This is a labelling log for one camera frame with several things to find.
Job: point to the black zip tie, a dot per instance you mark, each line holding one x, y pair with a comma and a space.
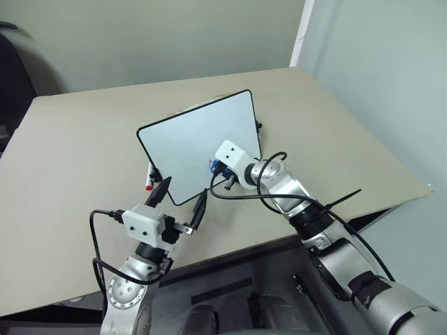
344, 199

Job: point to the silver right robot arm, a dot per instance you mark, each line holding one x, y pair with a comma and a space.
349, 272

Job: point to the black tape strip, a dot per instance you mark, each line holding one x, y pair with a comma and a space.
221, 290

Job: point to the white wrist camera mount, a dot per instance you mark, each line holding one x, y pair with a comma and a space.
234, 155
143, 221

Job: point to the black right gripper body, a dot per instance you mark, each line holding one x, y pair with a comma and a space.
233, 179

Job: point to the white whiteboard with black frame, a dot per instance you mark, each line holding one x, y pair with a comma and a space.
199, 139

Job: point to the blue whiteboard eraser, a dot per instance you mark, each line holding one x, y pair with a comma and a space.
218, 167

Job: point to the black chair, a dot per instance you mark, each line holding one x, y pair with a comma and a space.
24, 80

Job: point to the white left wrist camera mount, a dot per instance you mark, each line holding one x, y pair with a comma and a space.
143, 221

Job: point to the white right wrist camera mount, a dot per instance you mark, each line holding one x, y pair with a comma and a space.
234, 155

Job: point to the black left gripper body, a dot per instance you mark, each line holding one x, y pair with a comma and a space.
171, 235

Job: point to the dark rounded shape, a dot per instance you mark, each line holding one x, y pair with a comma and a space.
203, 321

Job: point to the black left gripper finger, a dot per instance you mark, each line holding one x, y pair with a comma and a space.
159, 193
199, 211

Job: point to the white marker with red cap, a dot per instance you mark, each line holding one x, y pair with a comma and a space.
149, 181

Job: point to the black whiteboard clip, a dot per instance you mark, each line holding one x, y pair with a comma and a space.
155, 174
258, 129

